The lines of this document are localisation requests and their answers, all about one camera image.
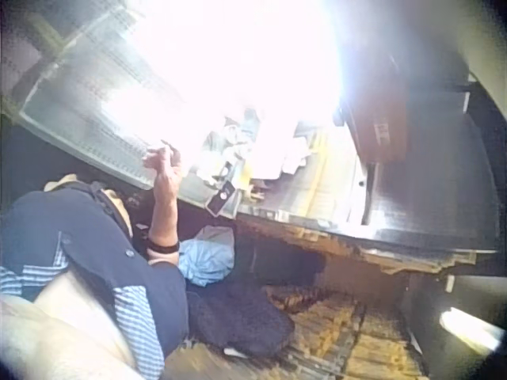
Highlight person's right hand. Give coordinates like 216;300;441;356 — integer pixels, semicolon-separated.
141;142;184;189

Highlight black phone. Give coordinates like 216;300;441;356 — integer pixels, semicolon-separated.
205;180;239;218

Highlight grey ribbed metal tray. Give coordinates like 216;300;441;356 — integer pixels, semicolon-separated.
17;0;223;192

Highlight heap of papers and clutter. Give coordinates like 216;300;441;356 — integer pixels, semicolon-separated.
197;112;318;192

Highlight light blue cloth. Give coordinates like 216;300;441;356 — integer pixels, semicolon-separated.
177;237;237;288

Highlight dark navy cloth bag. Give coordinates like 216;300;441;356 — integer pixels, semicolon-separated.
185;281;296;358

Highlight brown wooden box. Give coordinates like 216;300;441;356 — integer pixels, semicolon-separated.
343;51;414;164

